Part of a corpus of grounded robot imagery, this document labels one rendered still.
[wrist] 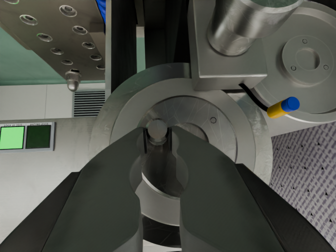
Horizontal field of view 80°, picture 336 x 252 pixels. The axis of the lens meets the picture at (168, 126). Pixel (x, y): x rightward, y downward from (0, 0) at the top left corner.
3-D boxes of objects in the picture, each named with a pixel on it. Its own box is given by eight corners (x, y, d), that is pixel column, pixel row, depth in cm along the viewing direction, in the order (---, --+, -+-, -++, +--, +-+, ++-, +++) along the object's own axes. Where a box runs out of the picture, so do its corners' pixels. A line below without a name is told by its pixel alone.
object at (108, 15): (111, -83, 21) (111, 89, 17) (136, 47, 44) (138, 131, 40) (106, -83, 21) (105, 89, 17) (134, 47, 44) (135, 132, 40)
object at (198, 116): (223, 216, 13) (116, 181, 14) (215, 209, 15) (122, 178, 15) (249, 112, 15) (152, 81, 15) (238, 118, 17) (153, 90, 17)
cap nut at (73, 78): (78, 71, 49) (77, 88, 48) (83, 77, 53) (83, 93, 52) (62, 71, 49) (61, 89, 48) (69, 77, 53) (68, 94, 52)
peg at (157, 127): (173, 136, 11) (149, 145, 11) (170, 142, 14) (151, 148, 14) (165, 114, 12) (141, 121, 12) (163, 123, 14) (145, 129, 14)
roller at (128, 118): (256, 84, 17) (256, 232, 15) (197, 132, 42) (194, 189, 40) (119, 70, 17) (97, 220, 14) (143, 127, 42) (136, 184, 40)
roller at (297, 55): (357, -1, 20) (388, 120, 17) (246, 91, 45) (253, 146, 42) (236, 0, 19) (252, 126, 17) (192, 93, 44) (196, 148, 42)
